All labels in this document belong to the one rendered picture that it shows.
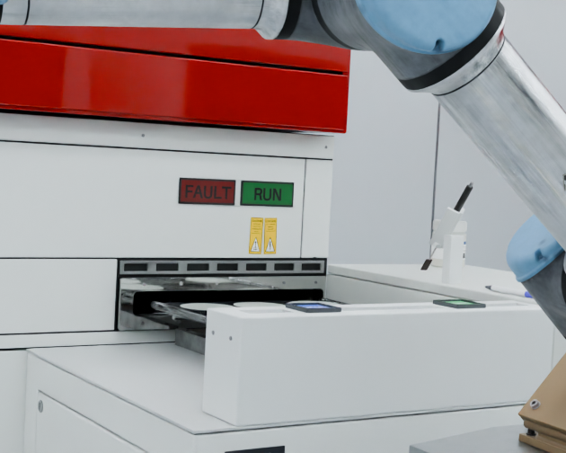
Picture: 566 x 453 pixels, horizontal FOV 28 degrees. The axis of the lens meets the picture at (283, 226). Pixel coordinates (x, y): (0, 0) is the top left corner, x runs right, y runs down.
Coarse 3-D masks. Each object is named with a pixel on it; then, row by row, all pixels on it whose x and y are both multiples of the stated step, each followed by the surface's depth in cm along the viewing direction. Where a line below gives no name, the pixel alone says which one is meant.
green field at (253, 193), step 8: (248, 184) 213; (256, 184) 214; (264, 184) 215; (272, 184) 216; (280, 184) 217; (288, 184) 218; (248, 192) 214; (256, 192) 214; (264, 192) 215; (272, 192) 216; (280, 192) 217; (288, 192) 218; (248, 200) 214; (256, 200) 215; (264, 200) 216; (272, 200) 216; (280, 200) 217; (288, 200) 218
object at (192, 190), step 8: (184, 184) 206; (192, 184) 207; (200, 184) 208; (208, 184) 209; (216, 184) 210; (224, 184) 211; (232, 184) 212; (184, 192) 206; (192, 192) 207; (200, 192) 208; (208, 192) 209; (216, 192) 210; (224, 192) 211; (232, 192) 212; (184, 200) 207; (192, 200) 207; (200, 200) 208; (208, 200) 209; (216, 200) 210; (224, 200) 211; (232, 200) 212
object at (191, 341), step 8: (176, 328) 205; (184, 328) 205; (176, 336) 204; (184, 336) 202; (192, 336) 199; (200, 336) 197; (176, 344) 204; (184, 344) 202; (192, 344) 199; (200, 344) 196; (200, 352) 196
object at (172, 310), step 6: (156, 306) 198; (162, 306) 197; (168, 306) 195; (174, 306) 194; (168, 312) 195; (174, 312) 192; (180, 312) 191; (186, 312) 189; (192, 312) 188; (186, 318) 189; (192, 318) 187; (198, 318) 185; (204, 318) 183
